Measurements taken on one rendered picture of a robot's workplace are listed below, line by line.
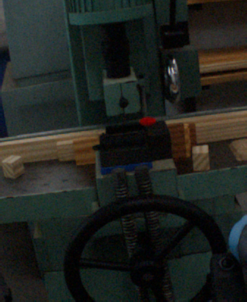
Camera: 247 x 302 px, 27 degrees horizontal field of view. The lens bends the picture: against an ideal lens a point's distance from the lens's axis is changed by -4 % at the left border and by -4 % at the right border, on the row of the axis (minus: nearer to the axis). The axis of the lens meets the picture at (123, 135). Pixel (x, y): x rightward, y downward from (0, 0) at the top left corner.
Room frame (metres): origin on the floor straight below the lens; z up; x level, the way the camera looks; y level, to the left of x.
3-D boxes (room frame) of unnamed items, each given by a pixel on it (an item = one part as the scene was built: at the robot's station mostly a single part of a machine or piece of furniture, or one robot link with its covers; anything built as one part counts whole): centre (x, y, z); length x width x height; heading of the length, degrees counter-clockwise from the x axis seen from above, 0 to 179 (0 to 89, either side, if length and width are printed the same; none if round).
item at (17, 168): (1.05, 0.24, 0.92); 0.04 x 0.03 x 0.04; 150
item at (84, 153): (1.07, -0.02, 0.93); 0.25 x 0.01 x 0.06; 91
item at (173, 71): (1.24, -0.13, 1.02); 0.12 x 0.03 x 0.12; 1
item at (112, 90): (1.13, -0.01, 1.03); 0.14 x 0.07 x 0.09; 1
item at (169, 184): (0.92, -0.01, 0.92); 0.15 x 0.13 x 0.09; 91
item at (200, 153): (0.98, -0.15, 0.92); 0.04 x 0.03 x 0.04; 171
